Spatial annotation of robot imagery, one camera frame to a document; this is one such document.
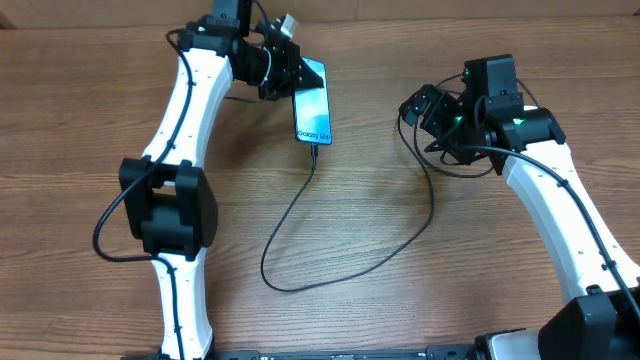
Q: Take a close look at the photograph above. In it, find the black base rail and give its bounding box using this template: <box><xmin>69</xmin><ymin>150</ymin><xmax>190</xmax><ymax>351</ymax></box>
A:
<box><xmin>121</xmin><ymin>344</ymin><xmax>501</xmax><ymax>360</ymax></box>

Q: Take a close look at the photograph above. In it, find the black charger cable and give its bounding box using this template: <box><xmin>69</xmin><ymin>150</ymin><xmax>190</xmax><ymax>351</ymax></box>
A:
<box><xmin>259</xmin><ymin>72</ymin><xmax>541</xmax><ymax>294</ymax></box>

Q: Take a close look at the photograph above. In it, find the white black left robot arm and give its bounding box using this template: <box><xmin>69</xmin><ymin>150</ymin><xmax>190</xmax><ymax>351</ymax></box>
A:
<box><xmin>119</xmin><ymin>1</ymin><xmax>333</xmax><ymax>359</ymax></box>

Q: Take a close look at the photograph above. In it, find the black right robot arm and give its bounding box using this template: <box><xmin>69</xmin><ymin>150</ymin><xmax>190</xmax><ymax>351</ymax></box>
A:
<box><xmin>398</xmin><ymin>54</ymin><xmax>639</xmax><ymax>360</ymax></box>

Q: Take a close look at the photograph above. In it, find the blue Galaxy smartphone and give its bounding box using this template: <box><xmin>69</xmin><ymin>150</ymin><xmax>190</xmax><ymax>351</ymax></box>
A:
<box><xmin>293</xmin><ymin>57</ymin><xmax>332</xmax><ymax>146</ymax></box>

